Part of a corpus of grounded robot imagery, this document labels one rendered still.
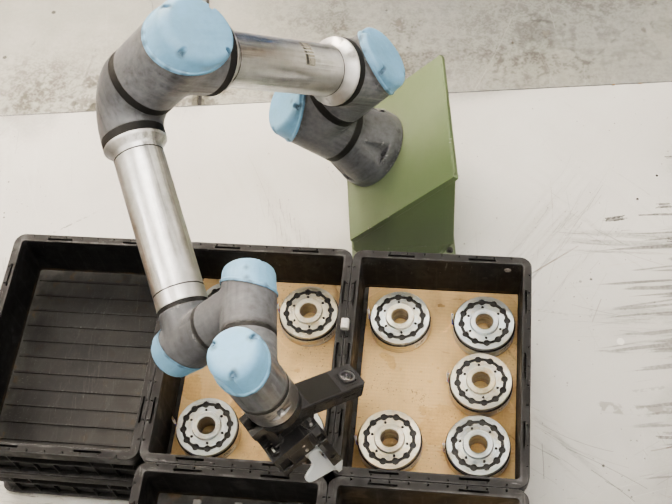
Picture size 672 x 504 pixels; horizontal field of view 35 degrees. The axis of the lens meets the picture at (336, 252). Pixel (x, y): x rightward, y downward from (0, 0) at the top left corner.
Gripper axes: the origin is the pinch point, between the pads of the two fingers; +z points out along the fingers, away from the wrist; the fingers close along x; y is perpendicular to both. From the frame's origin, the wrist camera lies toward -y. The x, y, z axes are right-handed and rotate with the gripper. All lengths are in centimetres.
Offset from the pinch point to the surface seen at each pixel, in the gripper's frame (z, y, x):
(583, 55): 103, -131, -105
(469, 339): 14.5, -29.6, -7.5
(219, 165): 18, -18, -78
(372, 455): 12.0, -4.7, -1.0
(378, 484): 6.9, -2.5, 6.0
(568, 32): 102, -134, -115
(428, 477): 7.2, -9.0, 10.2
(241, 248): -1.1, -9.3, -40.6
